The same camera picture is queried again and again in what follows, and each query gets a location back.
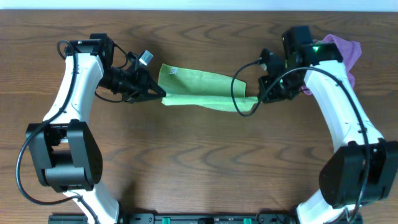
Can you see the purple microfiber cloth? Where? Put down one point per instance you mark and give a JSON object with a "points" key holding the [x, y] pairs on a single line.
{"points": [[349, 49]]}

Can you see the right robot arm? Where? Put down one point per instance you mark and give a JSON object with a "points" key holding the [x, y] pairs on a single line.
{"points": [[364, 165]]}

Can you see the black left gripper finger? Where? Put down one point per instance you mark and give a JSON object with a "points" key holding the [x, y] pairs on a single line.
{"points": [[154, 88], [140, 97]]}

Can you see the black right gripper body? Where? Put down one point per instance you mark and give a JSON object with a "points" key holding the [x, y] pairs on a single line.
{"points": [[287, 88]]}

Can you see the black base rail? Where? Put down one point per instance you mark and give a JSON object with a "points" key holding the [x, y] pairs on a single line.
{"points": [[148, 218]]}

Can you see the light green microfiber cloth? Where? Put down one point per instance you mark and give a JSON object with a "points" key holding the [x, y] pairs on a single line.
{"points": [[210, 90]]}

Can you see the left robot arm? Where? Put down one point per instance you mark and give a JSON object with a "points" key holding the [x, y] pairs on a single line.
{"points": [[64, 152]]}

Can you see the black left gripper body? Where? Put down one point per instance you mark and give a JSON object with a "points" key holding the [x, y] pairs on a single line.
{"points": [[140, 84]]}

